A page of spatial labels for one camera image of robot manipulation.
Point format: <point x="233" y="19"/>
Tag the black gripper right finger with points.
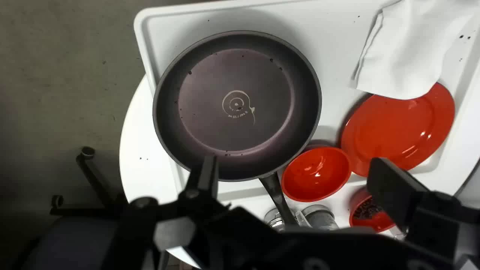
<point x="399" y="195"/>

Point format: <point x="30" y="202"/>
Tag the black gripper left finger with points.
<point x="209" y="174"/>

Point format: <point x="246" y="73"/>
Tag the white towel with red stripe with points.
<point x="414" y="49"/>

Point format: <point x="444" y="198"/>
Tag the black frying pan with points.
<point x="240" y="144"/>

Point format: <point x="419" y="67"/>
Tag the white plastic tray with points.
<point x="320" y="30"/>

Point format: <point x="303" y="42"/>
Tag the red bowl with dark food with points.
<point x="368" y="213"/>

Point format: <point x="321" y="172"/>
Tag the large red plate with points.
<point x="395" y="129"/>

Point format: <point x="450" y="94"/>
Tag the round white table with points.
<point x="137" y="165"/>

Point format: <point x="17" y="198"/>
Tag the metal shaker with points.
<point x="318" y="216"/>
<point x="273" y="219"/>

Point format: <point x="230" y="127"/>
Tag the empty red bowl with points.
<point x="315" y="174"/>

